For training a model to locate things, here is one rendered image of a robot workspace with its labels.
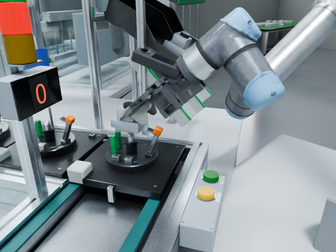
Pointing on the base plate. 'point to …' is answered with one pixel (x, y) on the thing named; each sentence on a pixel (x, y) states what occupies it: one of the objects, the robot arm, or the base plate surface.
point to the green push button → (210, 176)
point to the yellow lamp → (19, 48)
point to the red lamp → (14, 18)
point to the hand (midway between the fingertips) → (126, 110)
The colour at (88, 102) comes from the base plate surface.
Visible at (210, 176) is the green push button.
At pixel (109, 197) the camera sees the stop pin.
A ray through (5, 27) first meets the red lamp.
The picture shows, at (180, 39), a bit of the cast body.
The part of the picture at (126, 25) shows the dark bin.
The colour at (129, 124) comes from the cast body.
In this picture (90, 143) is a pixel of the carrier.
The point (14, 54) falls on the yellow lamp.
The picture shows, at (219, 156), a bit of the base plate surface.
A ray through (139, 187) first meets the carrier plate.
